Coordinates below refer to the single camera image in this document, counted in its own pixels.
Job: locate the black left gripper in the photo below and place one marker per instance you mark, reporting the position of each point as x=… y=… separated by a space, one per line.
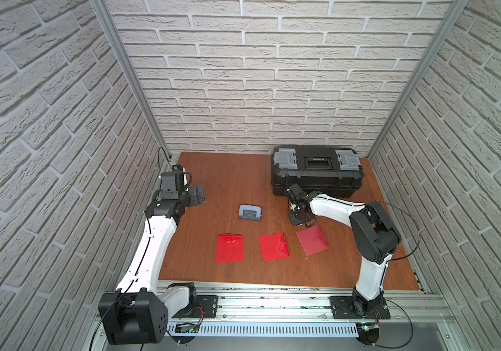
x=189 y=197

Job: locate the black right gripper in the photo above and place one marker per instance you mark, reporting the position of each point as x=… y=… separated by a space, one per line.
x=293 y=220

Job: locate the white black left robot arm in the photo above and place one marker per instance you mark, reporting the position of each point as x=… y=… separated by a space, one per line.
x=135 y=312

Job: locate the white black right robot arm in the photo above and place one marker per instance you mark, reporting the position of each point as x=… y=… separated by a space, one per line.
x=375 y=237

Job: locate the right red envelope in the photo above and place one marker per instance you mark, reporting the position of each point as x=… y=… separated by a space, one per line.
x=312 y=240

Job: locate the red envelope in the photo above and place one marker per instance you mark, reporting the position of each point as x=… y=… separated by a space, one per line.
x=230 y=248
x=273 y=247
x=312 y=240

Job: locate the middle red envelope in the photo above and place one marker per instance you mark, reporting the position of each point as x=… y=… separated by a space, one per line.
x=273 y=247

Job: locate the left red envelope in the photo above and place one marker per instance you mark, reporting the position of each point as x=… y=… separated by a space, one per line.
x=230 y=248

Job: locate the grey hole punch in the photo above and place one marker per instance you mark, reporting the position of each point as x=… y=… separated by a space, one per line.
x=250 y=212

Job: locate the black plastic toolbox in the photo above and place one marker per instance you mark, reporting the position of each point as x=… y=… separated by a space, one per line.
x=332 y=170

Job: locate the aluminium left corner post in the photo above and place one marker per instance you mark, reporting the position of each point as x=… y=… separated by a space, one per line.
x=113 y=35

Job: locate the aluminium corner post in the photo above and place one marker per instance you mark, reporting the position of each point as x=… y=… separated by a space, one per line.
x=451 y=17
x=113 y=35

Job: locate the aluminium right corner post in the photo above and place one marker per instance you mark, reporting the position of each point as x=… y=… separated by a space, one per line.
x=451 y=17

